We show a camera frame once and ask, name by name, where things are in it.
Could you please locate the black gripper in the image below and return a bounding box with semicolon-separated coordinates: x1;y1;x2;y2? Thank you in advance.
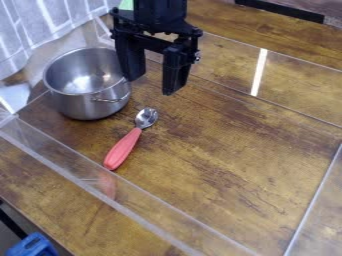
109;0;203;95

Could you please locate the pink handled metal spoon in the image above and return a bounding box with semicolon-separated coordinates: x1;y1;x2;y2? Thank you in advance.
102;107;157;170

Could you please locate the stainless steel pot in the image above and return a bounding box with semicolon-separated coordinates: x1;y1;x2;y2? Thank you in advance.
42;47;130;120

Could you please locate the white checkered curtain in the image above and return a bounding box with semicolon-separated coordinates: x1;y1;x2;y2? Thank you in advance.
0;0;121;80

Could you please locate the black bar on table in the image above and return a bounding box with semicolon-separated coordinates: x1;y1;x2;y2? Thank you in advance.
233;0;324;24

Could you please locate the blue plastic crate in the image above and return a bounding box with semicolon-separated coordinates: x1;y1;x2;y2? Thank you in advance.
5;232;58;256

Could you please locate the clear acrylic barrier wall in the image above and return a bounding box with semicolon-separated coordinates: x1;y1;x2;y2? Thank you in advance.
0;115;252;256

